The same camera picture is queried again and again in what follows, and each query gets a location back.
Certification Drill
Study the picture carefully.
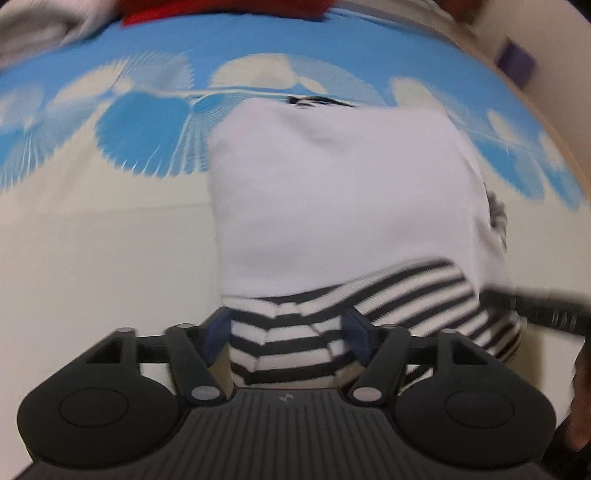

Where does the blue cream patterned bedspread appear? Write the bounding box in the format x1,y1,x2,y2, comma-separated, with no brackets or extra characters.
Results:
1,9,590,479

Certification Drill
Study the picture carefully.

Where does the person's right hand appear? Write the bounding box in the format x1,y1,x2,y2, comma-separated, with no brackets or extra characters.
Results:
566,339,591,451

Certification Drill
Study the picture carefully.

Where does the red folded blanket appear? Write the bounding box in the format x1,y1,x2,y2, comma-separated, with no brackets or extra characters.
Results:
116,0,335,25

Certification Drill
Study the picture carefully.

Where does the cream folded blanket stack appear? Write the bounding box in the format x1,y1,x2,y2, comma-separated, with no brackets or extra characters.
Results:
1,0,118,70

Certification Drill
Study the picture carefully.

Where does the wooden bed frame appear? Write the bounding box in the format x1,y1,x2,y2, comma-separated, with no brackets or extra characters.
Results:
443,22,591,209

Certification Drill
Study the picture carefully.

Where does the black white striped garment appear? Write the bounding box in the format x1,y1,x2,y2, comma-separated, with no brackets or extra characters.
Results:
208,98,523,388

